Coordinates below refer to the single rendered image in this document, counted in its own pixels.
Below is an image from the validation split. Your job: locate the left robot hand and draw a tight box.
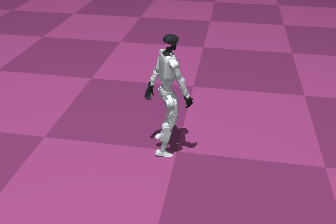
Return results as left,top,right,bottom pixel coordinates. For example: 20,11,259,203
144,81,154,100

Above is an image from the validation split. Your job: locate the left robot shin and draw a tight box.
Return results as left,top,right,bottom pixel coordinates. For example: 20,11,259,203
160,114,169,134

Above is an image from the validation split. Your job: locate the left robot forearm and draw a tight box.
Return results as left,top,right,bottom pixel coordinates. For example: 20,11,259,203
150,68,159,86

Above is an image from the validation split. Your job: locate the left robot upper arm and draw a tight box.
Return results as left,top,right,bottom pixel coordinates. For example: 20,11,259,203
155,49,165,71

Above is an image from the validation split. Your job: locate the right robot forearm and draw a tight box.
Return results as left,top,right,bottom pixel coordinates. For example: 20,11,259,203
179,78,190,99

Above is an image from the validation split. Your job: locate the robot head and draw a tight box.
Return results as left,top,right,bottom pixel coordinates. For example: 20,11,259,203
162,34,179,56

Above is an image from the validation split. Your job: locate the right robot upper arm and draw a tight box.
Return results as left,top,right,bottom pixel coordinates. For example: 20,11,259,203
168,59,183,84

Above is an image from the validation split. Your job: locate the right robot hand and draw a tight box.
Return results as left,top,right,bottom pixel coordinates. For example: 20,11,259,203
184,97,193,108

